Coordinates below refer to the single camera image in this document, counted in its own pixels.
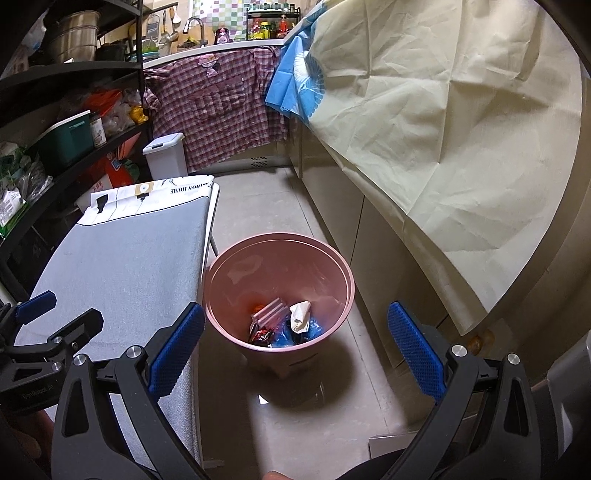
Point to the person's left hand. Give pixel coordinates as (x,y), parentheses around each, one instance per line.
(23,436)

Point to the grey printed table cover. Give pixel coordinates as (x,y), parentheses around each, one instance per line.
(115,277)

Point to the orange plastic bag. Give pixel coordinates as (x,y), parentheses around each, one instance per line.
(104,99)

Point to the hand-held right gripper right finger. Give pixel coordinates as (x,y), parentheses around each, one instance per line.
(415,350)

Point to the red plaid shirt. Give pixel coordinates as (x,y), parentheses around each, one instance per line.
(217,115)

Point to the beige kitchen cabinet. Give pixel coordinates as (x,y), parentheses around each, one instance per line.
(369,254)

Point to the black spice rack with bottles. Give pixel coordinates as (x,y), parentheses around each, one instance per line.
(268,27)

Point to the steel pot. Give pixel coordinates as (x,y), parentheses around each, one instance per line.
(76,37)

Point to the black pot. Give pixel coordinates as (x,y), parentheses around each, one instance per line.
(113,50)

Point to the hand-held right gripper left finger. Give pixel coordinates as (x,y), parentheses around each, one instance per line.
(175,350)

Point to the green white food packet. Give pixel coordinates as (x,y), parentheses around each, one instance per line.
(9,210)

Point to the white kitchen counter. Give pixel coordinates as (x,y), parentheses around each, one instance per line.
(221,47)

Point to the black red snack packet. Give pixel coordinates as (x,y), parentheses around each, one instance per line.
(263,336)

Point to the blue plastic bag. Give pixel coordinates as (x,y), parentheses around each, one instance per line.
(314,330)

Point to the green storage box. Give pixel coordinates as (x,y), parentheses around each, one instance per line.
(64,143)

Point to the white paper bag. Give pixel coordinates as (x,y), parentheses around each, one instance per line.
(300,314)

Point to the green basin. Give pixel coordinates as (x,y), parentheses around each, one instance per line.
(150,46)

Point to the cream and blue printed cloth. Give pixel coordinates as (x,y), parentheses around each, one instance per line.
(438,138)

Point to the metal grater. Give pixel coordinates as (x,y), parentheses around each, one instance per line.
(152,27)

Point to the red printed bag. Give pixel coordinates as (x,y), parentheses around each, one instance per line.
(115,173)

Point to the black shelf rack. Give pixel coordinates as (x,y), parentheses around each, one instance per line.
(69,69)

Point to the white folding table frame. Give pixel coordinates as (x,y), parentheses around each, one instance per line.
(214,221)

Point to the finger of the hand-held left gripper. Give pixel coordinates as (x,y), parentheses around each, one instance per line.
(78,327)
(34,307)

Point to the steel faucet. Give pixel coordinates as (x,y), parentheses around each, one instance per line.
(194,27)

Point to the pink plastic bin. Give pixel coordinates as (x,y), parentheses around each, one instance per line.
(277,272)

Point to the yellow packet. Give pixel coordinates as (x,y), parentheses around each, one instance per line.
(137,114)

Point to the white lidded bin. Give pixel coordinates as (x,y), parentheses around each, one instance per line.
(166,159)

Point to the person's right hand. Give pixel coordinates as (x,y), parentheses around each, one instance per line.
(279,475)

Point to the labelled jar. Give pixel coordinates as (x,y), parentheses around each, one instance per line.
(98,129)

